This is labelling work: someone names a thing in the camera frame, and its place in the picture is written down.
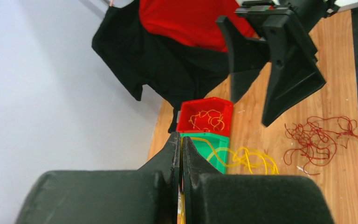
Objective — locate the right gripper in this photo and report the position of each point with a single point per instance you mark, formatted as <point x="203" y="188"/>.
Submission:
<point x="294" y="75"/>

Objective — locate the black shirt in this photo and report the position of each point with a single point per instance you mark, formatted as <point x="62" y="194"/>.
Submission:
<point x="175" y="71"/>

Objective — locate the red plastic bin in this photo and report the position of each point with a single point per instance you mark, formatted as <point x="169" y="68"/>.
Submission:
<point x="208" y="115"/>

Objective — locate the red sweater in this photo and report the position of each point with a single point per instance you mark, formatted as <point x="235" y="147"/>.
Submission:
<point x="192" y="22"/>

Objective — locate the green plastic bin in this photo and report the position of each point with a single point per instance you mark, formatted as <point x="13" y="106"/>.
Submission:
<point x="212" y="147"/>

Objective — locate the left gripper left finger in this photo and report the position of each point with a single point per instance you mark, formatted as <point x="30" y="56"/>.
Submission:
<point x="148" y="195"/>

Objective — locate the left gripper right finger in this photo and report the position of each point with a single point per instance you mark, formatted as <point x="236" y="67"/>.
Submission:
<point x="211" y="197"/>

